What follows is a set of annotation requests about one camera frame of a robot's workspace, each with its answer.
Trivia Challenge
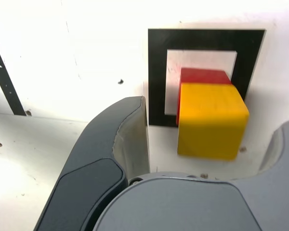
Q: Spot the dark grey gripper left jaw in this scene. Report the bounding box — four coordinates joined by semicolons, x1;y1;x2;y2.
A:
35;95;150;231

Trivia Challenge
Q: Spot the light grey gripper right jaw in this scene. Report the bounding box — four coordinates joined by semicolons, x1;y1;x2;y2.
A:
92;117;289;231

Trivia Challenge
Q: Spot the black tape square outline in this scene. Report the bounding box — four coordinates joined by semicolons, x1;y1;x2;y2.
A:
148;28;266;128

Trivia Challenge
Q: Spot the red cube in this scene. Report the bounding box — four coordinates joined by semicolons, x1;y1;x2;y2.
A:
175;67;232;126

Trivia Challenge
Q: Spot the black tape strip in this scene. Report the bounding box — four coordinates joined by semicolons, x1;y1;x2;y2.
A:
0;32;27;116

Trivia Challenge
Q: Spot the yellow cube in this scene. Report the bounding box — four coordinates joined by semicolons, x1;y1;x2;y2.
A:
177;83;250;161

